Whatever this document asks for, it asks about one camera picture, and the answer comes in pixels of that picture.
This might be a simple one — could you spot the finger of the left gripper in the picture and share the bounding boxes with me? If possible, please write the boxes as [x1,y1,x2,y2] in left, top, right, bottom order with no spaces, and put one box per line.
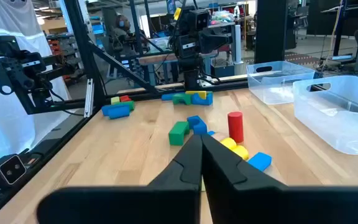
[218,32,234,51]

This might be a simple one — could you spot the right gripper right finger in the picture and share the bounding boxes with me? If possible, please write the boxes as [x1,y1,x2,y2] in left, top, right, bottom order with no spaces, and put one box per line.
[201,134,358,224]

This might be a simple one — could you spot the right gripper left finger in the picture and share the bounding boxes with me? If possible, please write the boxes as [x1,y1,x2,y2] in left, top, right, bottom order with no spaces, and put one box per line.
[35,134,203,224]

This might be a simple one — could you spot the yellow cylinder block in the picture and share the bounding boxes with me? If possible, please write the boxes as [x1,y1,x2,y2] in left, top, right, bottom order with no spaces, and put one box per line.
[220,137,237,151]
[232,144,250,161]

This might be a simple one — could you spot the green arch block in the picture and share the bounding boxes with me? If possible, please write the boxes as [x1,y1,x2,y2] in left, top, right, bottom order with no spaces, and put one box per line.
[168,121,191,147]
[172,93,193,106]

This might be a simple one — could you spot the red cylinder block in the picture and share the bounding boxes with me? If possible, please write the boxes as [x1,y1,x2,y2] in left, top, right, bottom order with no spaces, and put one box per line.
[227,111,245,144]

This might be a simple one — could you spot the blue arch block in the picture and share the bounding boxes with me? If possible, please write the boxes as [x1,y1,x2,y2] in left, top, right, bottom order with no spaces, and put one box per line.
[186,115,208,136]
[191,91,214,106]

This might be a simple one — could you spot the black square column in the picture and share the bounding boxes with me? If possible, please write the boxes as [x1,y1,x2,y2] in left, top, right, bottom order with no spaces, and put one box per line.
[254,0,289,65]

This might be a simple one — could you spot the wooden workbench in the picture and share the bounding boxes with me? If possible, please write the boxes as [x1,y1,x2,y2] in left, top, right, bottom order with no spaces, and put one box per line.
[137,51,239,85]

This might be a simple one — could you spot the clear plastic bin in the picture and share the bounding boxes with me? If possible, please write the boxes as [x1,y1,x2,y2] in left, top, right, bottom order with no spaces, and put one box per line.
[292,75,358,156]
[246,60,316,106]

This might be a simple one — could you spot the person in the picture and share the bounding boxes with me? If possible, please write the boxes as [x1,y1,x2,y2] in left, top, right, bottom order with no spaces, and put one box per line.
[114,14,134,43]

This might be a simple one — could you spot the silver aluminium extrusion piece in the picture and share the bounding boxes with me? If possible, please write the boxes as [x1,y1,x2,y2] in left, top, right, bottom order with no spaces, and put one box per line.
[83,78,96,118]

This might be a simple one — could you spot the black standing desk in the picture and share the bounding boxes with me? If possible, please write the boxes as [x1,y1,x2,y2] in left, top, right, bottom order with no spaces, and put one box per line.
[319,2,358,62]

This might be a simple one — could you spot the white fabric sheet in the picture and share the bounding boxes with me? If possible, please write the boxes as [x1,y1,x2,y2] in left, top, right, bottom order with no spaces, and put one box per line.
[0,0,71,170]

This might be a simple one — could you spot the white post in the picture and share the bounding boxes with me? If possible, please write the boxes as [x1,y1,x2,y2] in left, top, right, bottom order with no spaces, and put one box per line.
[232,24,245,67]

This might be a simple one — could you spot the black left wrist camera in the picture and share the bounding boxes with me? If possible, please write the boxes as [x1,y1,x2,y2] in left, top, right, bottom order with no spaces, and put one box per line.
[190,8,211,32]

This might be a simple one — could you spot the yellow power cable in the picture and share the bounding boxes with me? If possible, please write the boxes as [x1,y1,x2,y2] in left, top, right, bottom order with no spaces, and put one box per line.
[319,0,345,72]

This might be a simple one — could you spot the small black camera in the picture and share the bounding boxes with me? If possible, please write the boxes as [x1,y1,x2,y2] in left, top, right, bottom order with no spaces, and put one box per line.
[0,153,28,190]

